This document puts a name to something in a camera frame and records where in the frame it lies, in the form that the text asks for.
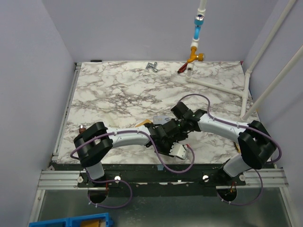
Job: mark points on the blue pipe valve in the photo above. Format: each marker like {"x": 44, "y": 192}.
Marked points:
{"x": 199, "y": 20}

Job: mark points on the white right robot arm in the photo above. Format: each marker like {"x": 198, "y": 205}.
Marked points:
{"x": 255, "y": 143}

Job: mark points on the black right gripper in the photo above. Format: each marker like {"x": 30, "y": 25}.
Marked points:
{"x": 186, "y": 120}

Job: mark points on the brass faucet tap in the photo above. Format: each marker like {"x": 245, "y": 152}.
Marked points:
{"x": 195, "y": 56}

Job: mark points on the silver metal clamp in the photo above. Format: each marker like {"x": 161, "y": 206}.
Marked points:
{"x": 152, "y": 66}

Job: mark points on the blue plastic bin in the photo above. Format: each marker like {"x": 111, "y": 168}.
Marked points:
{"x": 74, "y": 221}

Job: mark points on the red handled tool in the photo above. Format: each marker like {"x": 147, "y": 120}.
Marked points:
{"x": 182, "y": 68}

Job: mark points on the gold card stack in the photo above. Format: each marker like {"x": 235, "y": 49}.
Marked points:
{"x": 143, "y": 123}

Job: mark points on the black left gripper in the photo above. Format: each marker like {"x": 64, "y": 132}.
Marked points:
{"x": 166, "y": 152}

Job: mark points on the brown faucet on table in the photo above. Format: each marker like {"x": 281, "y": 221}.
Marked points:
{"x": 81, "y": 129}

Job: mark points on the aluminium extrusion frame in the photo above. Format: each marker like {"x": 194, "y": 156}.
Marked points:
{"x": 51, "y": 178}

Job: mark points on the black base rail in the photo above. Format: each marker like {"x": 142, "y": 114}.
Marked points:
{"x": 147, "y": 180}

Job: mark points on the silver VIP card stack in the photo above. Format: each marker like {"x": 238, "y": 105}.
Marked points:
{"x": 160, "y": 119}

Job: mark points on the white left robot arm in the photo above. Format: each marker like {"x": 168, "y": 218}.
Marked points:
{"x": 95, "y": 142}

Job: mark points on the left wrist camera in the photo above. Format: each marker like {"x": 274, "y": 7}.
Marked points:
{"x": 179, "y": 151}

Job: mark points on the white PVC pipe frame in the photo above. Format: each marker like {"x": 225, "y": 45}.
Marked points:
{"x": 274, "y": 66}

